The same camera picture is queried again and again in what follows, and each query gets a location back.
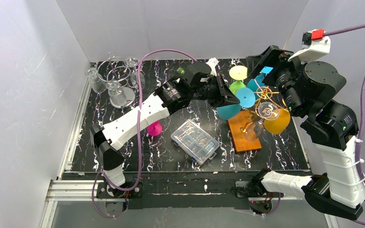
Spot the clear glass back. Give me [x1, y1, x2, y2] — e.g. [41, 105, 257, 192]
[125, 57, 140, 91]

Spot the green white toy drill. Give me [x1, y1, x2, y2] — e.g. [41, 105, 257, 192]
[177, 67, 185, 75]

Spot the green plastic wine glass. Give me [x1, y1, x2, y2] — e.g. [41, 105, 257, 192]
[229, 66, 248, 94]

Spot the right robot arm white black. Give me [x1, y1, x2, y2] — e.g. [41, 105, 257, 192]
[240, 45, 365, 221]

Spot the clear plastic screw box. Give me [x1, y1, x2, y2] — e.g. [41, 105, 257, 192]
[171, 119, 220, 165]

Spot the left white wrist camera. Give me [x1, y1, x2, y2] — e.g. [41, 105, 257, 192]
[206, 57, 219, 76]

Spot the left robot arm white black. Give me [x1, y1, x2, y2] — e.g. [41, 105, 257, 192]
[89, 61, 240, 191]

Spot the magenta plastic wine glass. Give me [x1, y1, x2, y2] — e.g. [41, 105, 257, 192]
[147, 120, 163, 136]

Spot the gold wire wine glass rack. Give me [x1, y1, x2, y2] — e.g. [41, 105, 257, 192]
[228, 80, 290, 153]

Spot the orange plastic wine glass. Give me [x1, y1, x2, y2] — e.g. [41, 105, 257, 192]
[264, 109, 291, 134]

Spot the teal plastic wine glass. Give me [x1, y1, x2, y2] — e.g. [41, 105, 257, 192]
[246, 66, 273, 99]

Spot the clear glass left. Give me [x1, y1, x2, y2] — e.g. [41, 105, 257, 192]
[85, 67, 106, 94]

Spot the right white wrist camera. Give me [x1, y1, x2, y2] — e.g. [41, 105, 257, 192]
[288, 29, 331, 62]

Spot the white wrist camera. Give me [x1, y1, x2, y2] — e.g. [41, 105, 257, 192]
[288, 29, 331, 62]
[206, 57, 219, 76]

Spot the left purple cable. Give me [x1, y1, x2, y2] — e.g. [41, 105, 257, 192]
[90, 48, 199, 219]

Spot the silver wire wine glass rack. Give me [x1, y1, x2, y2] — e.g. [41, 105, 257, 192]
[97, 52, 135, 109]

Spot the clear glass front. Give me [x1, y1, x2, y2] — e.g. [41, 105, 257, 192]
[106, 80, 127, 108]

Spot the blue plastic wine glass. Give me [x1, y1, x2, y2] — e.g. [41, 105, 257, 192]
[216, 87, 256, 120]

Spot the clear wine glass on gold rack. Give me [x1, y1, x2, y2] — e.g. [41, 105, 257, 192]
[242, 102, 279, 142]

